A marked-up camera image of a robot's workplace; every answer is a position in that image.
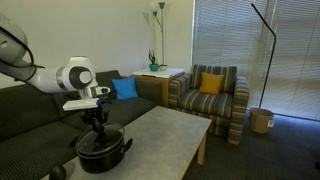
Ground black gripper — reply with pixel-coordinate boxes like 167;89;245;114
80;108;109;140

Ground glass pot lid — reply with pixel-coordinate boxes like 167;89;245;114
76;123;125;157

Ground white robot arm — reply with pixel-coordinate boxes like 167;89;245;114
0;14;110;111

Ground black cooking pot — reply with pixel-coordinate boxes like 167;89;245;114
76;139;133;174

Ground blue throw pillow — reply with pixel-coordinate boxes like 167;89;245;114
112;77;138;100

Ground black plastic ladle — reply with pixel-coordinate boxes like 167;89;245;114
49;165;66;180

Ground dark grey fabric sofa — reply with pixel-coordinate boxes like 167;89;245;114
0;70;162;180

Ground grey coffee table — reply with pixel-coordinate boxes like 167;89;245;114
64;106;211;180

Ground teal potted plant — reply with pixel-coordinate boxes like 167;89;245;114
148;51;159;72

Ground wooden side table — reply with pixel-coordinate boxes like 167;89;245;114
133;68;185;107

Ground small white bowl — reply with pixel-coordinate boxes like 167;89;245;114
159;65;168;71

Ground mustard yellow cushion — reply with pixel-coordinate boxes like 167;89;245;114
199;73;224;94

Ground striped armchair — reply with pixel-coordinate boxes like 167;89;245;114
168;64;249;145

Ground white floor lamp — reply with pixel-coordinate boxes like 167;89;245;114
149;0;166;66

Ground white window blinds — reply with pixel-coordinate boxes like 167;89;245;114
192;0;320;120

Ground beige wicker waste basket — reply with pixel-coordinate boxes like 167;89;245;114
250;108;274;134

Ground black bent floor lamp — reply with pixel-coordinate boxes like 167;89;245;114
250;2;277;110

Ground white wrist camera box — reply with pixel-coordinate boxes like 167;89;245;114
63;98;98;111

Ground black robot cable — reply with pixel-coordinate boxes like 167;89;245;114
0;25;46;83

